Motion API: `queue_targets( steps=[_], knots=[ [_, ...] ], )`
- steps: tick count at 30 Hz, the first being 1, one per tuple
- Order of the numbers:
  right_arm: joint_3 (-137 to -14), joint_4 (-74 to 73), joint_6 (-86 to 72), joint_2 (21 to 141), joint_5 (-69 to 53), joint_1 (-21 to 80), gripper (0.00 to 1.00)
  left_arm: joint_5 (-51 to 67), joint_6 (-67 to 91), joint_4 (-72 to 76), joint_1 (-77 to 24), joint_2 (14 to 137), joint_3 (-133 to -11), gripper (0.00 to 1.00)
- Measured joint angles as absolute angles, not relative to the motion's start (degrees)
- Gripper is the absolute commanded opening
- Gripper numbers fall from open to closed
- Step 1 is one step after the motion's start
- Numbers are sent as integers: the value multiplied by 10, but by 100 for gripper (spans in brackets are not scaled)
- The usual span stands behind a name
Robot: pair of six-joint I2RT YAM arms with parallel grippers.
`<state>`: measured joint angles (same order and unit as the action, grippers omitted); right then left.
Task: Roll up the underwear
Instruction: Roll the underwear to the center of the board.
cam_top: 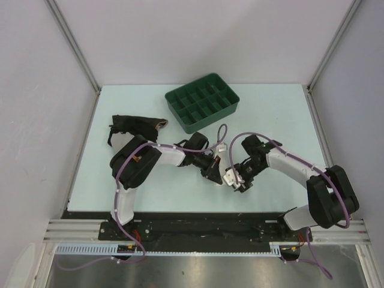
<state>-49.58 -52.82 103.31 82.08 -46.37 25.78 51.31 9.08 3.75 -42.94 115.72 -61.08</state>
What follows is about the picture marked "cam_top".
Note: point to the front aluminium rail right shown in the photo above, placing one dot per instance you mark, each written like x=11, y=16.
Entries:
x=355, y=234

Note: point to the white cable duct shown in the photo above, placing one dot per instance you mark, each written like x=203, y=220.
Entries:
x=259, y=250

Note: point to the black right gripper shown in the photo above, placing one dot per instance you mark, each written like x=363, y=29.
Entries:
x=248, y=183

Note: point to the green compartment tray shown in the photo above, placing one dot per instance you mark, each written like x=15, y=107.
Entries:
x=202, y=102

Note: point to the left aluminium corner post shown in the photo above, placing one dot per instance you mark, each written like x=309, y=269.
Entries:
x=72, y=42

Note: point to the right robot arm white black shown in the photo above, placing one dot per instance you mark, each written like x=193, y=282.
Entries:
x=330, y=195

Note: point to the black underwear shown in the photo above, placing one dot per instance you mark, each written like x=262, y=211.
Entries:
x=136, y=125

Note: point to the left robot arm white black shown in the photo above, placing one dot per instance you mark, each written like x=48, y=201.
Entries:
x=135, y=157

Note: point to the white underwear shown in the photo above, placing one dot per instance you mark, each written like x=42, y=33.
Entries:
x=224, y=163

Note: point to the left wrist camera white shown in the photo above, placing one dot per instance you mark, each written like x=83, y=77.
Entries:
x=220, y=150

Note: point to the aluminium corner post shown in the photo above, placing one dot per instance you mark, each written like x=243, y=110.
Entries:
x=72, y=42
x=335, y=42

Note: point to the aluminium rail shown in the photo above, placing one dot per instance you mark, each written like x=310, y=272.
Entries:
x=72, y=231
x=355, y=234

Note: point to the grey underwear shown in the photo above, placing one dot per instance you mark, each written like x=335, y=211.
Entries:
x=119, y=140

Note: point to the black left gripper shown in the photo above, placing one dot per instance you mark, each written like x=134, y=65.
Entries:
x=211, y=171

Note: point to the right aluminium corner post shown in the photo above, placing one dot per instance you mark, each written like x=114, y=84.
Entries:
x=335, y=42

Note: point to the front aluminium rail left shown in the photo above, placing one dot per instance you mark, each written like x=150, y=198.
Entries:
x=72, y=231

